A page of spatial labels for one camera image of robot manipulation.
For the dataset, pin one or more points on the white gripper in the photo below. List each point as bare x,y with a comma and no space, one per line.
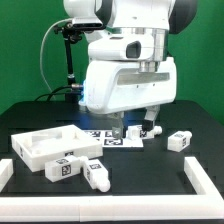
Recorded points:
119,86

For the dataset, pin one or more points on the white square tabletop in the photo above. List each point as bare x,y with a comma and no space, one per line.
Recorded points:
38,147

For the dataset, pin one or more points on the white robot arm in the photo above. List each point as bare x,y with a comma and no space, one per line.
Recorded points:
157,18

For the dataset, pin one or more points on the white sheet with tags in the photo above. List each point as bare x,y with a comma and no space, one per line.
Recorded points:
108,141

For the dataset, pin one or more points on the white U-shaped fence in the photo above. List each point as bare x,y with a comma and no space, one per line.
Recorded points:
206,203

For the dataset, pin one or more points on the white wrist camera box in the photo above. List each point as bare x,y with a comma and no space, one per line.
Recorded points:
122,48

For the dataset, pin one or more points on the black camera stand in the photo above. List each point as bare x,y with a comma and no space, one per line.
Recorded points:
70,36

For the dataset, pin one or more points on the grey background camera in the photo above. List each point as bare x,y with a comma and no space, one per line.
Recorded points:
87,22

